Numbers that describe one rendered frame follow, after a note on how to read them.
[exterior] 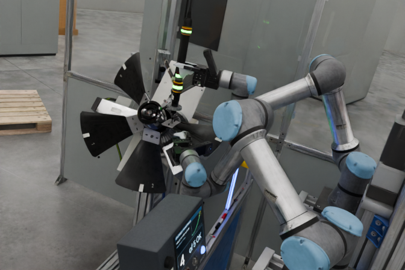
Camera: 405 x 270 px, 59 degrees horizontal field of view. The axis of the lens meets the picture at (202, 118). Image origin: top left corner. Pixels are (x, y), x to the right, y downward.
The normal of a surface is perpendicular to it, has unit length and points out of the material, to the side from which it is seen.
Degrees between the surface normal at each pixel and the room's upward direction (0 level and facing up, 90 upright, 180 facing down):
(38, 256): 0
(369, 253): 90
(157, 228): 15
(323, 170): 90
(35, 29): 90
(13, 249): 0
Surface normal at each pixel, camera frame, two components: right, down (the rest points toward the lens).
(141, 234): -0.07, -0.96
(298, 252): -0.67, 0.22
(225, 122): -0.79, 0.00
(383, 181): -0.49, 0.23
